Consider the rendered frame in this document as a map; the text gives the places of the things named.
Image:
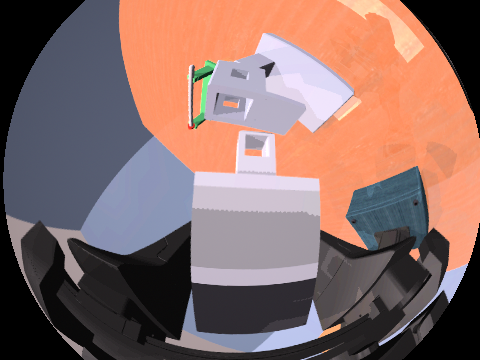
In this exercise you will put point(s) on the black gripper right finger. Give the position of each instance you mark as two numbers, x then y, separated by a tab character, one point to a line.
347	273

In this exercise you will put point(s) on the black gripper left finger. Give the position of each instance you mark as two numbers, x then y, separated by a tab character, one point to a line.
157	277

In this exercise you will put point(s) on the white tapered pin with red cap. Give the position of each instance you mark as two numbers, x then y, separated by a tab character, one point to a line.
190	96

